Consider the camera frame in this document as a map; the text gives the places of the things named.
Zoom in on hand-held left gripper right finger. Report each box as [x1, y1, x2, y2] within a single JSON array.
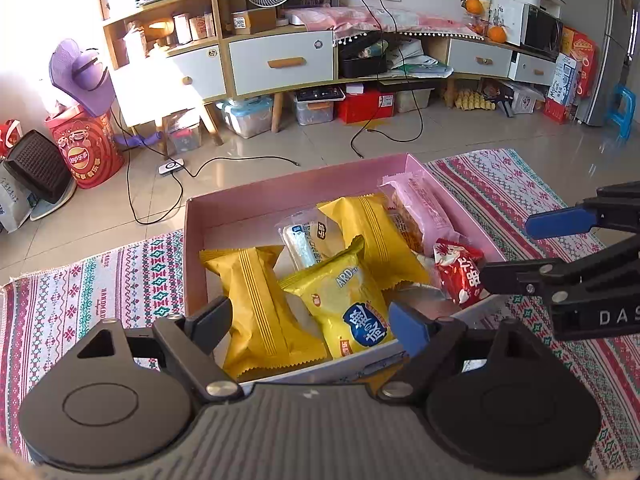
[[377, 301, 558, 403]]

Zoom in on pink cardboard box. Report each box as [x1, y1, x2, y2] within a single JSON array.
[[182, 154, 503, 386]]

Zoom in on white blue carton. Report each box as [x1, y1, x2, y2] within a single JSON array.
[[546, 52, 581, 106]]

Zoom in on red orange gift box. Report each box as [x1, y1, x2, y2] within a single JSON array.
[[560, 27, 598, 98]]

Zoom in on black cable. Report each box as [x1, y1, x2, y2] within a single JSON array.
[[112, 110, 301, 226]]

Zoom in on bright yellow blue label packet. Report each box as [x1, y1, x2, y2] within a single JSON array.
[[279, 235, 396, 359]]

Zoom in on white blue snack packet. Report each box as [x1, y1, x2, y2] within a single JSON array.
[[276, 210, 333, 272]]

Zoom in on black microwave oven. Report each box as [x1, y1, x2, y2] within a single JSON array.
[[520, 5, 564, 61]]

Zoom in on wide white drawer wooden handle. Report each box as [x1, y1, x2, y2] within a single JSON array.
[[228, 31, 335, 97]]

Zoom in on grey refrigerator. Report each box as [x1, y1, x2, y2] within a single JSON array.
[[555, 0, 640, 128]]

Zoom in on yellow snack packet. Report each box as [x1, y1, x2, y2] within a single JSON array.
[[200, 245, 328, 381], [317, 195, 431, 291]]

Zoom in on blue plastic stool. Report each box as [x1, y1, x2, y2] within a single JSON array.
[[605, 84, 638, 141]]

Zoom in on purple exercise bar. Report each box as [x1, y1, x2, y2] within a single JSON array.
[[114, 130, 163, 150]]

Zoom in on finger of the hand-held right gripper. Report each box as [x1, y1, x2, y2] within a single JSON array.
[[525, 182, 640, 240], [479, 237, 640, 306]]

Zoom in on red snack packet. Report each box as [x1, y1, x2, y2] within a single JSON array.
[[432, 238, 486, 309]]

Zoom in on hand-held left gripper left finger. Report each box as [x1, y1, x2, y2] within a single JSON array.
[[75, 296, 246, 403]]

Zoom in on yellow egg carton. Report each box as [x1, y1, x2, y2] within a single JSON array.
[[454, 89, 496, 111]]

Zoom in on clear storage bin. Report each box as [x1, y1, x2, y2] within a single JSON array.
[[292, 87, 346, 127]]

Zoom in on white drawer with round knob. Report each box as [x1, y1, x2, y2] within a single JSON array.
[[167, 46, 228, 102]]

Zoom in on small white drawer wooden handle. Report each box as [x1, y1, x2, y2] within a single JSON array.
[[509, 52, 557, 86]]

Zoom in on red printed bucket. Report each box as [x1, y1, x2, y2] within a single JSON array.
[[44, 105, 126, 190]]

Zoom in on small red box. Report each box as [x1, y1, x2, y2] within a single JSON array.
[[542, 97, 576, 125]]

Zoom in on red flat box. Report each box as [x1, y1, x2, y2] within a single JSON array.
[[337, 89, 396, 125]]

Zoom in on white paper bag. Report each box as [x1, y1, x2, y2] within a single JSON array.
[[0, 165, 36, 233]]

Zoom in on purple sun hat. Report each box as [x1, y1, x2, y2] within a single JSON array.
[[49, 38, 117, 118]]

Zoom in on patterned woven rug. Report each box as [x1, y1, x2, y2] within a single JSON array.
[[0, 147, 640, 478]]

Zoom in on pink cloth with tassels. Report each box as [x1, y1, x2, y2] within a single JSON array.
[[285, 6, 486, 43]]

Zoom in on pink snack packet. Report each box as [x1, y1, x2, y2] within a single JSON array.
[[377, 172, 463, 256]]

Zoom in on small clear plastic bin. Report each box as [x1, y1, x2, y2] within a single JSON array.
[[165, 110, 203, 156]]

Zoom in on dark brown woven basket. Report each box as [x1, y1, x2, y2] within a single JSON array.
[[2, 130, 73, 204]]

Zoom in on wooden tv cabinet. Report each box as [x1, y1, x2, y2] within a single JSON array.
[[95, 0, 558, 146]]

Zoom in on small brown cardboard box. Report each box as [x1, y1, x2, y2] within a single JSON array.
[[232, 8, 277, 36]]

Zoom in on red shopping bag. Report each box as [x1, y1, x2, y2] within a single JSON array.
[[0, 120, 23, 158]]

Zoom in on clear bin with blue lid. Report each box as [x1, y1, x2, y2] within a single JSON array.
[[217, 96, 275, 139]]

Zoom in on white bags and papers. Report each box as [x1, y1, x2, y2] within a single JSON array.
[[387, 37, 453, 80]]

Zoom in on white printed appliance box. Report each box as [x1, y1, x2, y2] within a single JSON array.
[[487, 0, 528, 46]]

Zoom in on white printed bag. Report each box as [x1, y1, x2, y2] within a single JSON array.
[[510, 84, 546, 115]]

